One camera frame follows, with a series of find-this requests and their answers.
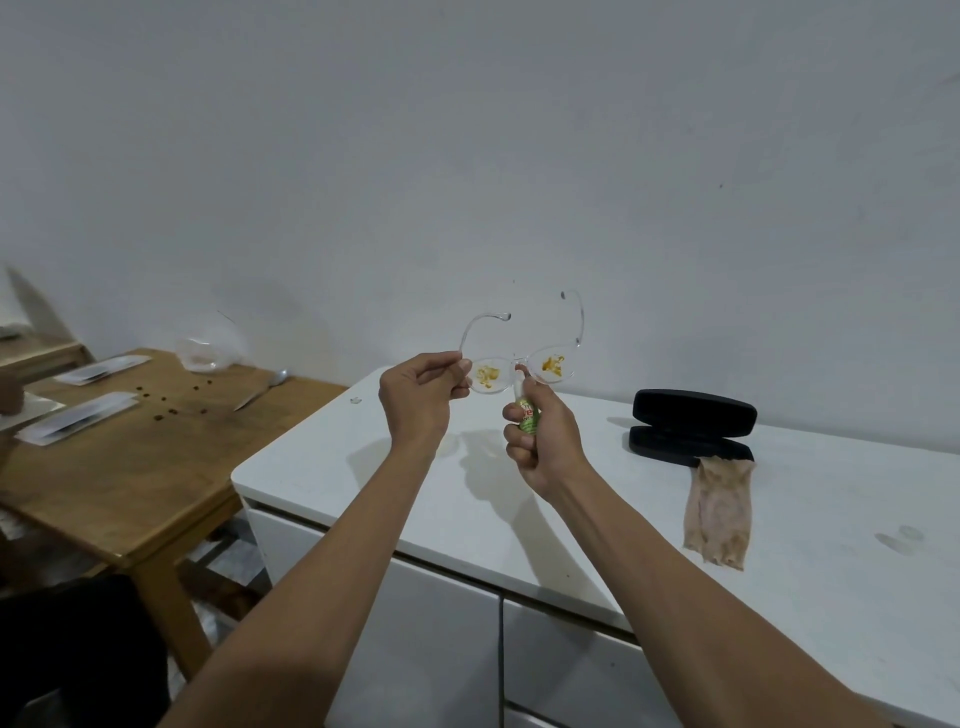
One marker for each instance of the wooden table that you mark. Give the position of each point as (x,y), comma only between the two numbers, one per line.
(127,465)

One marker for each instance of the person's left thumb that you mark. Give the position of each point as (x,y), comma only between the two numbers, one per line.
(446,363)

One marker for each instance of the scattered dark crumbs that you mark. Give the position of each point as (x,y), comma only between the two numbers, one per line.
(171,411)

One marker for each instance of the person's right forearm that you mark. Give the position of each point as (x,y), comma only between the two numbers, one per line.
(690,622)

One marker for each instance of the person's left forearm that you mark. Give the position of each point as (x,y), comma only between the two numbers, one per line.
(322,600)

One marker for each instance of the metal spoon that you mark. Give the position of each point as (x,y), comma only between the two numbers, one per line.
(259,390)

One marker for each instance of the person's right thumb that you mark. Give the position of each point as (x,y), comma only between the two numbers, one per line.
(540,391)

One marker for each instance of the person's left hand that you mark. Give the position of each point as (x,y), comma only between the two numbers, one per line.
(416,397)

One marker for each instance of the beige cleaning cloth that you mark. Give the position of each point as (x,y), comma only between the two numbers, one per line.
(718,517)

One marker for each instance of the clear frame eyeglasses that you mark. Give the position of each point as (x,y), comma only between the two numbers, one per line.
(487,374)

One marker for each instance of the small green label spray bottle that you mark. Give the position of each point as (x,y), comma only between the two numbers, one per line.
(528,420)

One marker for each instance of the person's right hand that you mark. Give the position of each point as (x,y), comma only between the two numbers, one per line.
(551,450)

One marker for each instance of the white flat packet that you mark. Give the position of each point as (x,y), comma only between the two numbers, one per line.
(30,409)
(101,370)
(75,418)

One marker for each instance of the black eyeglass case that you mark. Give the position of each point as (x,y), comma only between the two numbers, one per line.
(694,412)

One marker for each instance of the white cabinet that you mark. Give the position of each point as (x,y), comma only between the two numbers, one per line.
(787,525)

